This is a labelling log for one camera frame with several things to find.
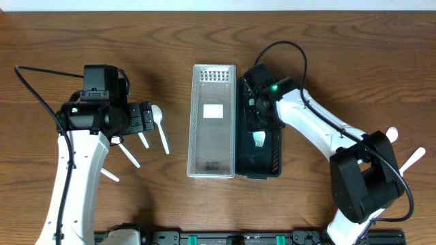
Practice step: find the white plastic fork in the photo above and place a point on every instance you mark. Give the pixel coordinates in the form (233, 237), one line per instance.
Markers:
(259, 138)
(417, 155)

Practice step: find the black plastic basket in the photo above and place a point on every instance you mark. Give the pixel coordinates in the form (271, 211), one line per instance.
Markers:
(252, 161)

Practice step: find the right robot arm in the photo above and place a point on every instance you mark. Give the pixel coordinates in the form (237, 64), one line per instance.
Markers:
(364, 173)

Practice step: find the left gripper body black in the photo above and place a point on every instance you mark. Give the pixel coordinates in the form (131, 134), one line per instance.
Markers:
(134, 124)

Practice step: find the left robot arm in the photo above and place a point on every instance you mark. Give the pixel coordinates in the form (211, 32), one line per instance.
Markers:
(95, 117)

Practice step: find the white plastic spoon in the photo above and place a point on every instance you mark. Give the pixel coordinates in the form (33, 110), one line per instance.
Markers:
(158, 116)
(392, 134)
(127, 154)
(109, 175)
(143, 139)

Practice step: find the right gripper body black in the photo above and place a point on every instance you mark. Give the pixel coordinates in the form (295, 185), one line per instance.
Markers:
(255, 120)

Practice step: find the clear plastic basket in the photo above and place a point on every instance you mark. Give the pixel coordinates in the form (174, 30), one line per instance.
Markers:
(212, 126)

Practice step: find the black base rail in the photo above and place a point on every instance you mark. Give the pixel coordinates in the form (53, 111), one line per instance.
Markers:
(133, 234)

